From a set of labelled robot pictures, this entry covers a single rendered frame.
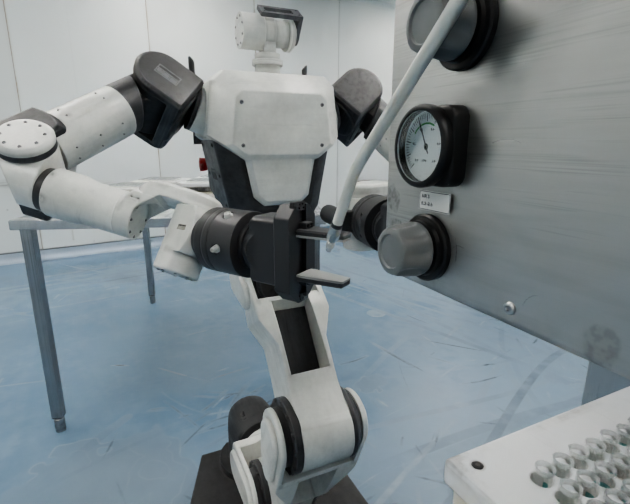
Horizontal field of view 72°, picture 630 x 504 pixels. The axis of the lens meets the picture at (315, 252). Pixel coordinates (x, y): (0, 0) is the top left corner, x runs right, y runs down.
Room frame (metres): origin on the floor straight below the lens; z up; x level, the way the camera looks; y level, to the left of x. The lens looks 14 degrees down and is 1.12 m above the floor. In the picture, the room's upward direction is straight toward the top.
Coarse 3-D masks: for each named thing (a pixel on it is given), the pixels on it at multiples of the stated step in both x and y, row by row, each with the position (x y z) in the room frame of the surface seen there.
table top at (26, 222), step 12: (24, 216) 1.55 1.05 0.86; (156, 216) 1.55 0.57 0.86; (168, 216) 1.55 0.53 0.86; (12, 228) 1.47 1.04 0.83; (24, 228) 1.47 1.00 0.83; (36, 228) 1.48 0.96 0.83; (48, 228) 1.48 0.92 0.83; (60, 228) 1.48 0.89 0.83; (72, 228) 1.49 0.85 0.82; (84, 228) 1.49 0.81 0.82; (96, 228) 1.50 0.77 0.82
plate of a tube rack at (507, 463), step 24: (576, 408) 0.31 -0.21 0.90; (600, 408) 0.31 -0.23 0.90; (624, 408) 0.31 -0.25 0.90; (528, 432) 0.28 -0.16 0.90; (552, 432) 0.28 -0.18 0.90; (576, 432) 0.28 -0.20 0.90; (456, 456) 0.26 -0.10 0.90; (480, 456) 0.26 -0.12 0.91; (504, 456) 0.26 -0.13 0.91; (528, 456) 0.26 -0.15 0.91; (456, 480) 0.24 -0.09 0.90; (480, 480) 0.24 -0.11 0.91; (504, 480) 0.24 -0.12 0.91; (528, 480) 0.24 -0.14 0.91
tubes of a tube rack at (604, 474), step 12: (612, 456) 0.25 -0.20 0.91; (624, 456) 0.25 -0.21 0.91; (600, 468) 0.24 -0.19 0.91; (612, 468) 0.24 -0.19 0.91; (624, 468) 0.24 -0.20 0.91; (576, 480) 0.23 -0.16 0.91; (588, 480) 0.23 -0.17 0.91; (600, 480) 0.23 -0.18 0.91; (612, 480) 0.23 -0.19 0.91; (624, 480) 0.22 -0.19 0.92; (588, 492) 0.22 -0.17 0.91; (612, 492) 0.22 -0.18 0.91; (624, 492) 0.22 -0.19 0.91
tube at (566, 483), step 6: (564, 480) 0.23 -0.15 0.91; (570, 480) 0.23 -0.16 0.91; (564, 486) 0.23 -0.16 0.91; (570, 486) 0.23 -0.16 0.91; (576, 486) 0.22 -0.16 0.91; (558, 492) 0.22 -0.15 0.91; (564, 492) 0.22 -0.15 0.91; (570, 492) 0.22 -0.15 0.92; (576, 492) 0.22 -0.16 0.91; (582, 492) 0.22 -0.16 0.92; (558, 498) 0.22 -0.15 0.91; (564, 498) 0.22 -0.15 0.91; (570, 498) 0.21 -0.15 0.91; (576, 498) 0.21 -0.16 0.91
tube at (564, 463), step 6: (552, 456) 0.25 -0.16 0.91; (558, 456) 0.25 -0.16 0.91; (564, 456) 0.25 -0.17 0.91; (570, 456) 0.25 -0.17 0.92; (552, 462) 0.24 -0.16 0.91; (558, 462) 0.24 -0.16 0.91; (564, 462) 0.25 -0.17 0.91; (570, 462) 0.24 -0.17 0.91; (558, 468) 0.24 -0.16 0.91; (564, 468) 0.24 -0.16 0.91; (570, 468) 0.24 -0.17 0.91; (558, 474) 0.24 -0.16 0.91; (564, 474) 0.24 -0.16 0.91; (570, 474) 0.24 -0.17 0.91
